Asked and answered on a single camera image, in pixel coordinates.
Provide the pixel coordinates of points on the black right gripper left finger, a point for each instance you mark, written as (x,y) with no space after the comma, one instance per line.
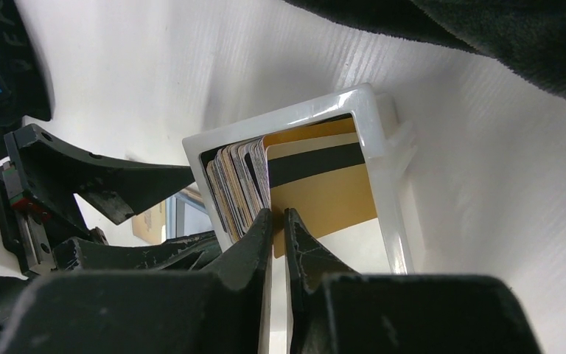
(217,309)

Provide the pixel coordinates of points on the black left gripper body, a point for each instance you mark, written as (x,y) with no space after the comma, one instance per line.
(19,229)

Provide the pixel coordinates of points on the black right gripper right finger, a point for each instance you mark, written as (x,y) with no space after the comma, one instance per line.
(338,310)

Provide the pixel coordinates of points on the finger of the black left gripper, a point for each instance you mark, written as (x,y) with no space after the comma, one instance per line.
(117,188)
(191,252)

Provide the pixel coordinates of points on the gold credit card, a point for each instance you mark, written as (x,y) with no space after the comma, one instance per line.
(320,171)

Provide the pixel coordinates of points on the clear plastic card box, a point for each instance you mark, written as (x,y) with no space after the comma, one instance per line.
(388,147)

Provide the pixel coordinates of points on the beige leather card holder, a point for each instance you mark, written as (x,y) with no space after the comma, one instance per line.
(180,215)

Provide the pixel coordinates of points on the stack of cards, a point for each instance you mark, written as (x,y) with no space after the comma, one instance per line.
(237,177)

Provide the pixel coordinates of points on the black blue flower cloth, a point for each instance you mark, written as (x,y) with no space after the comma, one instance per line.
(23,89)

